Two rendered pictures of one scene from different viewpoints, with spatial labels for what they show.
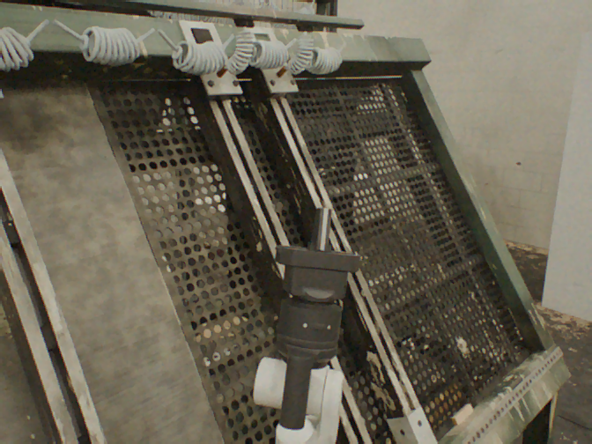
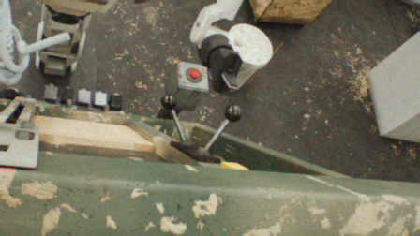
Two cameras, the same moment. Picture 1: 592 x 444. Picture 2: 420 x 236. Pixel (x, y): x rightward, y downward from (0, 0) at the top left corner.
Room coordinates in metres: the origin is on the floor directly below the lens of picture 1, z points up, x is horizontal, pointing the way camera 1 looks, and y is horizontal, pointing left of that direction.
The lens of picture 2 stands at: (1.02, 0.73, 2.26)
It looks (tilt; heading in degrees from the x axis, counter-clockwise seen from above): 55 degrees down; 189
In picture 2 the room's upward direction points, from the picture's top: 39 degrees clockwise
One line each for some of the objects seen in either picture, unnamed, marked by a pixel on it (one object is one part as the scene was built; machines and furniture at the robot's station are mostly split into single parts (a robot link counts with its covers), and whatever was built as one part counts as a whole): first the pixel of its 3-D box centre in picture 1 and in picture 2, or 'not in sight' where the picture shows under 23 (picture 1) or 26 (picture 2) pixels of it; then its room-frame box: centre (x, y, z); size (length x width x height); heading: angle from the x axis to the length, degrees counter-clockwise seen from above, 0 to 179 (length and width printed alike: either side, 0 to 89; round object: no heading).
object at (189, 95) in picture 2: not in sight; (186, 87); (0.00, 0.45, 0.84); 0.12 x 0.12 x 0.18; 46
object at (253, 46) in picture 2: not in sight; (242, 56); (-0.91, 0.38, 0.24); 0.32 x 0.30 x 0.47; 134
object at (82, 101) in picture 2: not in sight; (66, 106); (0.37, 0.19, 0.69); 0.50 x 0.14 x 0.24; 136
